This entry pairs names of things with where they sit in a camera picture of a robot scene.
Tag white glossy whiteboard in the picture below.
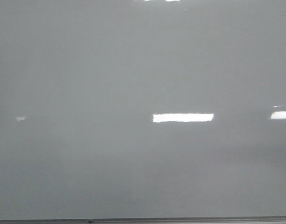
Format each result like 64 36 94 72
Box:
0 0 286 219

